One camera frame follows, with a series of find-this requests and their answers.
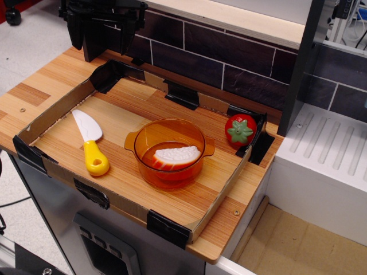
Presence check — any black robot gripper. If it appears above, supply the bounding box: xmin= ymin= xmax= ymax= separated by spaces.
xmin=58 ymin=0 xmax=148 ymax=55

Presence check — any salmon sushi toy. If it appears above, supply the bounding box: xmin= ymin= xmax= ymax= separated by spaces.
xmin=152 ymin=146 xmax=201 ymax=171

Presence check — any orange transparent plastic pot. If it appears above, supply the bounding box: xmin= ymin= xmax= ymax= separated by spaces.
xmin=124 ymin=119 xmax=215 ymax=188

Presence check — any cardboard fence with black tape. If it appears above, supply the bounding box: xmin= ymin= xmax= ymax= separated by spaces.
xmin=13 ymin=60 xmax=274 ymax=248

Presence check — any black caster wheel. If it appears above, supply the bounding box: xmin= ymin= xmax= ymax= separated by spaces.
xmin=5 ymin=7 xmax=22 ymax=26

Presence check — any white yellow toy knife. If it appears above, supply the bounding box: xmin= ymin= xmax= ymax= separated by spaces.
xmin=72 ymin=109 xmax=110 ymax=176

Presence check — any red toy tomato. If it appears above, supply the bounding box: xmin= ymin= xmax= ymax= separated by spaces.
xmin=224 ymin=113 xmax=257 ymax=147

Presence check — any white toy sink drainboard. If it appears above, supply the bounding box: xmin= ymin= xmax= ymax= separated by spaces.
xmin=266 ymin=104 xmax=366 ymax=245

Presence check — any dark grey vertical post right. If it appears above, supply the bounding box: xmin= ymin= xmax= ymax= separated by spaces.
xmin=278 ymin=1 xmax=325 ymax=136

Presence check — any black floor cable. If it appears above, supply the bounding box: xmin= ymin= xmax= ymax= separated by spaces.
xmin=0 ymin=195 xmax=31 ymax=235

